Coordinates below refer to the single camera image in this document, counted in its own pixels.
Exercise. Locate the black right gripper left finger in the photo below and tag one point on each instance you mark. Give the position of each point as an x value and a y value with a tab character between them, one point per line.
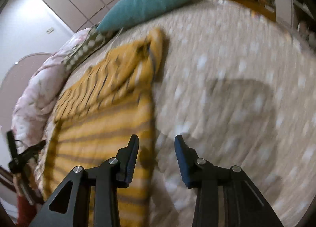
69	204

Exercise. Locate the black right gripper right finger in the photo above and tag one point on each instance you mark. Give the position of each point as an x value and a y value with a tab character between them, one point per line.
225	197

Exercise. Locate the yellow striped knit sweater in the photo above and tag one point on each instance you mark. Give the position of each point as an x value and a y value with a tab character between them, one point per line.
96	116

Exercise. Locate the pink floral comforter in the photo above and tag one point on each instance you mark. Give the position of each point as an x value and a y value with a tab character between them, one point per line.
37	101

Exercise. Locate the arched headboard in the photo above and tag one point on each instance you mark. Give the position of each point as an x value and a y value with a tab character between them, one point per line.
15	82

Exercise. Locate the beige dotted quilted bedspread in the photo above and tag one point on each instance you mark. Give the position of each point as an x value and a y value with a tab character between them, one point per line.
241	91

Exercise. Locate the olive white-spotted bolster pillow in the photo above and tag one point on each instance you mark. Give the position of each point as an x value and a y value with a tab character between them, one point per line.
89	44

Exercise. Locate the white wall switch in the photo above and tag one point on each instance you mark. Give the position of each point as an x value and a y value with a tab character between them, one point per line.
50	30

